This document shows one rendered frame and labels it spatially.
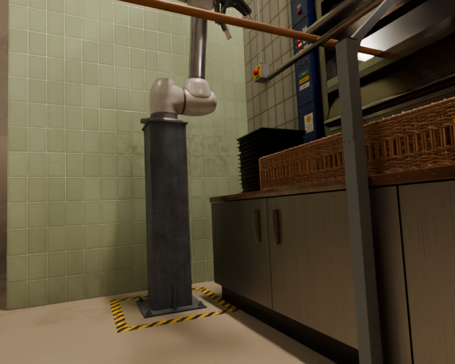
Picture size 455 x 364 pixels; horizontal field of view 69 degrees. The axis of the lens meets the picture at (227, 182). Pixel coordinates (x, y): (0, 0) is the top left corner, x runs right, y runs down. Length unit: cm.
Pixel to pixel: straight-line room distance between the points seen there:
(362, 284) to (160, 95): 142
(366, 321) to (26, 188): 191
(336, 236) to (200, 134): 162
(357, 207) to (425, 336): 32
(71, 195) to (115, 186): 26
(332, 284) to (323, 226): 18
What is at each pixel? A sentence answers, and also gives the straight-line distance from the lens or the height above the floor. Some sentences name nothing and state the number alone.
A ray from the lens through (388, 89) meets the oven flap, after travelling 166.
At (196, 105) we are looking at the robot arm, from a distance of 196.
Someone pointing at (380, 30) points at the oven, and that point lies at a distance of 192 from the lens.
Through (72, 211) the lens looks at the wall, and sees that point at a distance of 224.
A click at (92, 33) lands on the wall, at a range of 254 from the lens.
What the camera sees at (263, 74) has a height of 143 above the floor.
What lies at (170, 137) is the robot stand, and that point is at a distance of 183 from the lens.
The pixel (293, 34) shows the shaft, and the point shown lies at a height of 118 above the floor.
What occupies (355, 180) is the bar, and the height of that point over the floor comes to 57.
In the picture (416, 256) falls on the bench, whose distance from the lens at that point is 89.
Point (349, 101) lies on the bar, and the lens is 95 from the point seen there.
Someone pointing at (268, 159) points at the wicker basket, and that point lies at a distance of 144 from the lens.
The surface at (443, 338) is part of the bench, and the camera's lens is 91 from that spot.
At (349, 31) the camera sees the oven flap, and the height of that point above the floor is 137.
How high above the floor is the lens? 51
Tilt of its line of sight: 5 degrees up
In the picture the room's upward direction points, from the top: 3 degrees counter-clockwise
